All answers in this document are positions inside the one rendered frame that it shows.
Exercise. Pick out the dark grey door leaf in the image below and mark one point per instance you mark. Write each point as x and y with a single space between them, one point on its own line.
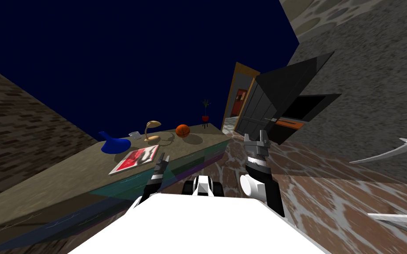
256 113

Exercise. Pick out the red door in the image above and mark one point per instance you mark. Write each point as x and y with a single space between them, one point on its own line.
240 102

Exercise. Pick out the blue vase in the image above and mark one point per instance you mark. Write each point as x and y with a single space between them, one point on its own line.
116 145

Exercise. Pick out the white curved furniture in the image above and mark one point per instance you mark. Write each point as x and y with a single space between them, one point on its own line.
404 150

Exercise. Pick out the red and white book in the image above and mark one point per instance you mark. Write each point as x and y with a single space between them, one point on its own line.
135 159

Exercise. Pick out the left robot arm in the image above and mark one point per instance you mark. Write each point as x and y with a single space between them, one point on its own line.
151 187

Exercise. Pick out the white mug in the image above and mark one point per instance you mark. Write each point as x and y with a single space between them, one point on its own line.
135 135

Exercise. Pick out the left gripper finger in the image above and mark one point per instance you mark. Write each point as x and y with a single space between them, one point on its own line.
161 157
167 159

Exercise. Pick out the tan desk lamp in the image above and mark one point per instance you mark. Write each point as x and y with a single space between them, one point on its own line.
151 129

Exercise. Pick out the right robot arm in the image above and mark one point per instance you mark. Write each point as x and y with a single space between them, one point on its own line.
265 183

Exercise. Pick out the long tan-topped drawer sideboard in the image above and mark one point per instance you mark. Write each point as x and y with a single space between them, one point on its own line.
65 183

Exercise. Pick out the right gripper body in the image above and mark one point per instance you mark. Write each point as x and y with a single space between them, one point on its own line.
257 150

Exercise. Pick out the plant in red pot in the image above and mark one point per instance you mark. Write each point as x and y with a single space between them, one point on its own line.
205 114

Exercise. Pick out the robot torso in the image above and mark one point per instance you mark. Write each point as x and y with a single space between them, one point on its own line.
196 225

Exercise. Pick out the black cabinet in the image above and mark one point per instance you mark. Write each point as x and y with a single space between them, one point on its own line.
295 88

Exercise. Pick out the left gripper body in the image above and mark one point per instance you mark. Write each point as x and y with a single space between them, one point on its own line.
161 168

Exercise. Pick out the orange basketball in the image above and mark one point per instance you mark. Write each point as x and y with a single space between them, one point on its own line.
182 130

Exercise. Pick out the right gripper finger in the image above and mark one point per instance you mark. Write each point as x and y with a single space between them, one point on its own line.
264 137
248 139

